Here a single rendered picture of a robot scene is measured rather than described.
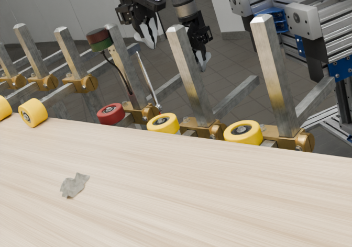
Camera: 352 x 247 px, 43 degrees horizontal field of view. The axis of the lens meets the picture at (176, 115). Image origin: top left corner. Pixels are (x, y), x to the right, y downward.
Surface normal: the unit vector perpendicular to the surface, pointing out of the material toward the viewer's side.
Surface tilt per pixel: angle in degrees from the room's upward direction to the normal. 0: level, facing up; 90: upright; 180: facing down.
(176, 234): 0
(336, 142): 0
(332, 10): 90
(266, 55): 90
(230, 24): 90
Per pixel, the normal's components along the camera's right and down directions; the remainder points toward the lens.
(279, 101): -0.62, 0.51
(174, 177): -0.32, -0.86
